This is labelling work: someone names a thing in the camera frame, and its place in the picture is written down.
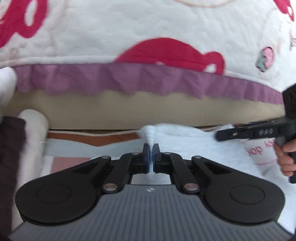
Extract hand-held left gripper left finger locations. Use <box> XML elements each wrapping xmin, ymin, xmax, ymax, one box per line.
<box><xmin>70</xmin><ymin>143</ymin><xmax>151</xmax><ymax>194</ymax></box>

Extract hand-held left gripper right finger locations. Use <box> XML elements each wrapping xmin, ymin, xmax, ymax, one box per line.
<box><xmin>152</xmin><ymin>143</ymin><xmax>232</xmax><ymax>194</ymax></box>

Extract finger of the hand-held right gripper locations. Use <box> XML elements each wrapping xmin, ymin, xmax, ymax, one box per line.
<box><xmin>216</xmin><ymin>120</ymin><xmax>281</xmax><ymax>142</ymax></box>

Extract white garment pink print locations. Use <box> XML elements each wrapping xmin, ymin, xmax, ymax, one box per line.
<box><xmin>136</xmin><ymin>123</ymin><xmax>296</xmax><ymax>232</ymax></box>

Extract red bear print bed cover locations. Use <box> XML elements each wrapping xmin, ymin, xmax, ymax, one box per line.
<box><xmin>0</xmin><ymin>0</ymin><xmax>296</xmax><ymax>106</ymax></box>

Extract dark brown knit sweater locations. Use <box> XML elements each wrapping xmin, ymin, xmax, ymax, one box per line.
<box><xmin>0</xmin><ymin>116</ymin><xmax>26</xmax><ymax>234</ymax></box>

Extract person's right hand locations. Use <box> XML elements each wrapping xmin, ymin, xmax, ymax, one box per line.
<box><xmin>275</xmin><ymin>141</ymin><xmax>296</xmax><ymax>178</ymax></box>

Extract white folded garment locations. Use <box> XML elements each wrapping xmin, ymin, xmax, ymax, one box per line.
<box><xmin>0</xmin><ymin>67</ymin><xmax>17</xmax><ymax>109</ymax></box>

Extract beige bed base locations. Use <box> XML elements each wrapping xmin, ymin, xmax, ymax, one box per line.
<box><xmin>10</xmin><ymin>89</ymin><xmax>286</xmax><ymax>130</ymax></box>

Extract dark brown and white blanket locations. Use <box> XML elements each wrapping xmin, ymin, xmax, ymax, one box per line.
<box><xmin>13</xmin><ymin>109</ymin><xmax>49</xmax><ymax>209</ymax></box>

